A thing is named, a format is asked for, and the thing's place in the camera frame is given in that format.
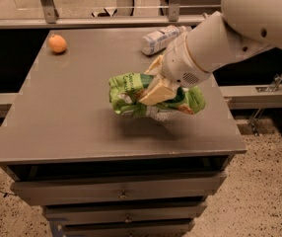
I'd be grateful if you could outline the metal window railing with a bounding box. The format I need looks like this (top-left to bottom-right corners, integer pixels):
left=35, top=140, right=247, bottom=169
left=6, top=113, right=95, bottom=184
left=0, top=0, right=224, bottom=31

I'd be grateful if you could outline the grey drawer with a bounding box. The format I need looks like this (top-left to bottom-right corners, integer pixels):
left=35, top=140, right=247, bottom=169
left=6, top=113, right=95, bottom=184
left=11, top=171, right=227, bottom=205
left=45, top=201, right=206, bottom=225
left=63, top=219, right=194, bottom=237

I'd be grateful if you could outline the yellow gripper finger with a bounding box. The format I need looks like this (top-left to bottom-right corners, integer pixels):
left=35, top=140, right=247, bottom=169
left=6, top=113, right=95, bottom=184
left=145, top=54, right=164, bottom=76
left=138, top=75, right=178, bottom=106

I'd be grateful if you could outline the top grey drawer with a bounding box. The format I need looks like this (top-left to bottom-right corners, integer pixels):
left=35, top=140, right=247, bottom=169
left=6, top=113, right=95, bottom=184
left=11, top=171, right=227, bottom=205

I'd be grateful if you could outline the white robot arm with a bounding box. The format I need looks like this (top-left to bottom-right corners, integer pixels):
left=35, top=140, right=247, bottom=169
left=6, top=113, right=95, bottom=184
left=138, top=0, right=282, bottom=106

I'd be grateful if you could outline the bottom grey drawer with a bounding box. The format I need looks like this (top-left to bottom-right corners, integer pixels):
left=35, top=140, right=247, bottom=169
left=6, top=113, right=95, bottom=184
left=63, top=219, right=194, bottom=237

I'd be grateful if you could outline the grey drawer cabinet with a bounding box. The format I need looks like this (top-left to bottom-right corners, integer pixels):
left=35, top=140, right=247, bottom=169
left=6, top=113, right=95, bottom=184
left=0, top=27, right=248, bottom=237

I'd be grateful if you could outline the middle grey drawer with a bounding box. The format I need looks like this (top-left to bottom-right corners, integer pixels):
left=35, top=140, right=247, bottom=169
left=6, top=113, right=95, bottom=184
left=45, top=201, right=206, bottom=225

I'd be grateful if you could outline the orange fruit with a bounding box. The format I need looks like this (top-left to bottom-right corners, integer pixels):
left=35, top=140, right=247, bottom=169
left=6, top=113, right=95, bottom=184
left=48, top=35, right=67, bottom=53

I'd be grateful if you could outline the white plastic bottle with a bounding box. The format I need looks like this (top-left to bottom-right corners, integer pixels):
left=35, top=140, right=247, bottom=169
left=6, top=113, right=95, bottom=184
left=141, top=25, right=191, bottom=55

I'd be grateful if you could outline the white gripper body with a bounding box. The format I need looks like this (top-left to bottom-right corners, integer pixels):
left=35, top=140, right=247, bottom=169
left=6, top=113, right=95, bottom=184
left=162, top=33, right=210, bottom=88

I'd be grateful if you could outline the green rice chip bag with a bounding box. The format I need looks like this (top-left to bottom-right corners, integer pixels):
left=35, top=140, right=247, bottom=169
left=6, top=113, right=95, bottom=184
left=108, top=73, right=206, bottom=118

